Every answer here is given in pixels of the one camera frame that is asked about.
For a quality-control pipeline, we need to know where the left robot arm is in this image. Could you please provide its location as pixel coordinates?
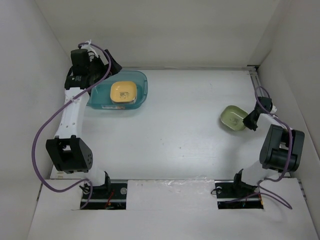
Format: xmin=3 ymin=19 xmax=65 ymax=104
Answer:
xmin=45 ymin=45 xmax=122 ymax=199

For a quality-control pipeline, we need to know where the aluminium frame rail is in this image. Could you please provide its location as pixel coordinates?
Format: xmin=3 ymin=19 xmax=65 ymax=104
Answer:
xmin=246 ymin=65 xmax=261 ymax=89

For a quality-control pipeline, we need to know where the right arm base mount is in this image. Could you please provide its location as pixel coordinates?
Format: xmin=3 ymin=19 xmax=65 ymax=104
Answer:
xmin=210 ymin=182 xmax=264 ymax=210

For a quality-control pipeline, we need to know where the teal plastic bin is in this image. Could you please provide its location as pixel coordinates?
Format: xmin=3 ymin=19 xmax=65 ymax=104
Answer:
xmin=87 ymin=70 xmax=148 ymax=110

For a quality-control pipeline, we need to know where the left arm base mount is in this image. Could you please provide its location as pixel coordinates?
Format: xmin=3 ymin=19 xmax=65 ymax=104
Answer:
xmin=80 ymin=174 xmax=128 ymax=210

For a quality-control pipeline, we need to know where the green plate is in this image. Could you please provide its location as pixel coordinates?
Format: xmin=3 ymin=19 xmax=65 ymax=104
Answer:
xmin=220 ymin=105 xmax=248 ymax=131

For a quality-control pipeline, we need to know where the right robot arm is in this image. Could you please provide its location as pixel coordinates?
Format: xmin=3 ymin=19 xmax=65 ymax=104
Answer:
xmin=231 ymin=96 xmax=305 ymax=197

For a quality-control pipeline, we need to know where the yellow plate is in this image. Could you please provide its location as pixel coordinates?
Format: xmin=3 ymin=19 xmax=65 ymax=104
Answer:
xmin=110 ymin=81 xmax=138 ymax=104

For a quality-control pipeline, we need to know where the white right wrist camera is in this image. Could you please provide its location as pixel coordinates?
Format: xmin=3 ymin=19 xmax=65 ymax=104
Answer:
xmin=270 ymin=105 xmax=278 ymax=115

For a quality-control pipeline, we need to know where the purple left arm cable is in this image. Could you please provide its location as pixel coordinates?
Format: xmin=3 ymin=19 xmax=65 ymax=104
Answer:
xmin=31 ymin=42 xmax=112 ymax=210

